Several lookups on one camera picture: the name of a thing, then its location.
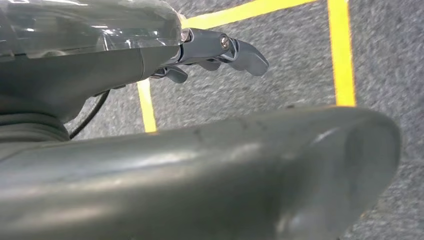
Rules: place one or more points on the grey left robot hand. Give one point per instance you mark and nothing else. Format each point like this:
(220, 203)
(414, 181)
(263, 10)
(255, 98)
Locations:
(198, 185)

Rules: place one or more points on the yellow floor tape square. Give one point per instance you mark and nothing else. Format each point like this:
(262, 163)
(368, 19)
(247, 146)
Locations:
(341, 49)

